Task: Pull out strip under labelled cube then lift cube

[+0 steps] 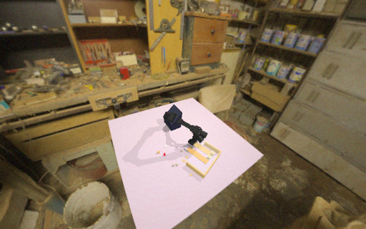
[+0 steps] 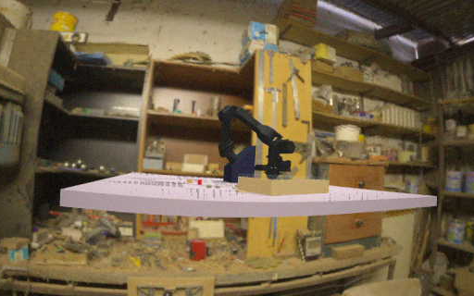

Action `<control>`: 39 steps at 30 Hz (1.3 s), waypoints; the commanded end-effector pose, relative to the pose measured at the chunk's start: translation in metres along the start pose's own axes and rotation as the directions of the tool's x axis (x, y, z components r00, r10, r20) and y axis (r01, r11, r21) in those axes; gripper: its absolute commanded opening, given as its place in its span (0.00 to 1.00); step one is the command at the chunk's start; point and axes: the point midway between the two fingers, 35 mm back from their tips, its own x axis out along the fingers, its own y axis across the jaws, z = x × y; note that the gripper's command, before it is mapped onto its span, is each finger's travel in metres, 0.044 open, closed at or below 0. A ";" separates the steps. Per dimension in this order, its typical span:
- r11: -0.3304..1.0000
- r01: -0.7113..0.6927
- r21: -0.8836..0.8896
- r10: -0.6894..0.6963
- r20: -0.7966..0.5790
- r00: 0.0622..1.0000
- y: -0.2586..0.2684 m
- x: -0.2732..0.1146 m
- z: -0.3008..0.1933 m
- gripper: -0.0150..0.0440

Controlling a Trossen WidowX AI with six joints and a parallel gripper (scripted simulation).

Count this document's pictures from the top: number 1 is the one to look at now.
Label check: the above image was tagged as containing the orange polka-dotted flat strip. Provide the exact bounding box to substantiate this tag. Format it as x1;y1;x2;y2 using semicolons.
187;147;196;154

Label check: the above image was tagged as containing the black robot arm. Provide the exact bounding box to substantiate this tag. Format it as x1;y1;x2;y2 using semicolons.
163;112;208;143

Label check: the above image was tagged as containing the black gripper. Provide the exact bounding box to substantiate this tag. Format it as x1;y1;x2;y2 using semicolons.
188;134;198;145

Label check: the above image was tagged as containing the cream u-shaped wall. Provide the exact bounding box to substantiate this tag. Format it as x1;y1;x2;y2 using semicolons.
186;141;222;179

